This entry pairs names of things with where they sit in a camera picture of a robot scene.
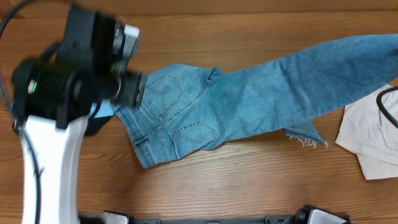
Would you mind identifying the blue denim jeans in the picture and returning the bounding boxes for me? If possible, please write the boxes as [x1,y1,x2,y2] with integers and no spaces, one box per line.
[112,34,397,168]

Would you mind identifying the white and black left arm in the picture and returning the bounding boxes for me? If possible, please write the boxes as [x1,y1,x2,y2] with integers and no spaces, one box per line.
[12,5,147,223]

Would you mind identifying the light blue printed t-shirt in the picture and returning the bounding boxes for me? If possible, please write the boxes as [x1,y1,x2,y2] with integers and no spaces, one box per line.
[90,100,114,118]

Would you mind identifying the black folded garment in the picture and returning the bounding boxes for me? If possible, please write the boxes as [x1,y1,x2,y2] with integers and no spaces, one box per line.
[85,116,113,136]

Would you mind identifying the beige folded cloth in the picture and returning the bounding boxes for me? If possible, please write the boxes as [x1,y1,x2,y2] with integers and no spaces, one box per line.
[335,85,397,180]

